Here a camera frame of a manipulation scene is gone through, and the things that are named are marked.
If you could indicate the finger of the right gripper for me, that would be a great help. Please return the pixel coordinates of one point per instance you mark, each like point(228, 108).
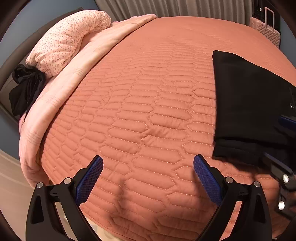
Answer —
point(286, 179)
point(287, 121)

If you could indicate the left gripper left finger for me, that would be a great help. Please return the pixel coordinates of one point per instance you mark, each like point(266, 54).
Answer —
point(43, 221)

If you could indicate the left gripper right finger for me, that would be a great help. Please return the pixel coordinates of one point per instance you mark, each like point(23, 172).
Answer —
point(253, 221)

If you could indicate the black pants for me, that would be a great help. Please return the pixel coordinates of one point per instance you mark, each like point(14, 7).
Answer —
point(249, 103)

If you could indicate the pink hard-shell suitcase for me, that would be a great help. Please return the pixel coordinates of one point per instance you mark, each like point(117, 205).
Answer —
point(265, 23)

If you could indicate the light pink blanket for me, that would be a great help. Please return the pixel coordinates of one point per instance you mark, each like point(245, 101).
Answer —
point(33, 126)

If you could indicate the orange quilted bedspread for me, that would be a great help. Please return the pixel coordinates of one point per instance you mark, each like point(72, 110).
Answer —
point(147, 108)

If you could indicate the black garment near headboard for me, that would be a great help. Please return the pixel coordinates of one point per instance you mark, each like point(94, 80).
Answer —
point(30, 83)

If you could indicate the pink dotted pillow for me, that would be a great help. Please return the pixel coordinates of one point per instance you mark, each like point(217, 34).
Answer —
point(62, 42)

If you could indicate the grey pleated curtain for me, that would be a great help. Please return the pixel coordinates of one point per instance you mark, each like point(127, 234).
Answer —
point(231, 10)

